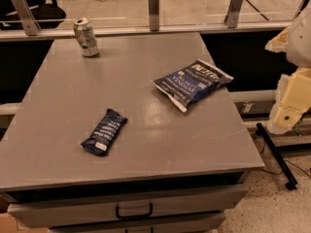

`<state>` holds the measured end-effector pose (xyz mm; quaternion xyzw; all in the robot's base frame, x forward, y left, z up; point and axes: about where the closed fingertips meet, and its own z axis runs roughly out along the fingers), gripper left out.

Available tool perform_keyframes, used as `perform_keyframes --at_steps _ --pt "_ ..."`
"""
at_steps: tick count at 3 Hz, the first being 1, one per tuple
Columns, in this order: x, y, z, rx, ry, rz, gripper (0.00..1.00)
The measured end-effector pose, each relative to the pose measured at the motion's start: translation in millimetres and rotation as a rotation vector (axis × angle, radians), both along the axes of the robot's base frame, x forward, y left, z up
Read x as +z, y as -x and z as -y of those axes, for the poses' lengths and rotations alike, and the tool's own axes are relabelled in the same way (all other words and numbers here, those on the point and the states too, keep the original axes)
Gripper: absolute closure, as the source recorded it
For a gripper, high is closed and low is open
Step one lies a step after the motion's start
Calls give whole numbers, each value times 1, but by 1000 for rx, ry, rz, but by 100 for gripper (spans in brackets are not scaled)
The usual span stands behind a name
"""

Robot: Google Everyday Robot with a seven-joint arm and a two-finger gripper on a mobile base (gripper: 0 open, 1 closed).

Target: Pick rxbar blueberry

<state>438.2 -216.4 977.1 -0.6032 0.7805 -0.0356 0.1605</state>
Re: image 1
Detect white green soda can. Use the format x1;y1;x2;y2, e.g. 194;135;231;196
73;17;99;57

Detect black office chair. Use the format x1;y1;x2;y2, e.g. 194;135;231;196
0;0;66;30

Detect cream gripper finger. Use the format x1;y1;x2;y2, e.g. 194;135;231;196
264;26;290;53
267;67;311;134

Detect right metal glass bracket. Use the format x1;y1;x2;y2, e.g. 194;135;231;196
225;0;243;28

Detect blue kettle chips bag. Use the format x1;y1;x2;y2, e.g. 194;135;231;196
154;59;233;113

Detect black drawer handle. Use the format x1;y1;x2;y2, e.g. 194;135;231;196
115;203;154;220

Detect middle metal glass bracket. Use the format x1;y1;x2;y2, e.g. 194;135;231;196
148;0;159;31

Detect black metal stand leg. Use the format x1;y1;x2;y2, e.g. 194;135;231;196
257;122;297;190

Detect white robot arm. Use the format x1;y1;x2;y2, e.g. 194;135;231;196
265;7;311;134

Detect metal glass bracket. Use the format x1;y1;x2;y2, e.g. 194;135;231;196
225;0;243;28
11;0;40;36
148;0;159;31

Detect blue rxbar blueberry bar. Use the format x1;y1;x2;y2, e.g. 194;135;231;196
81;109;127;156

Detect grey table cabinet with drawers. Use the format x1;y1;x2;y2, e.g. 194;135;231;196
0;33;263;233

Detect left metal glass bracket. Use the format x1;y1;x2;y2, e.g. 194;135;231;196
11;0;40;36

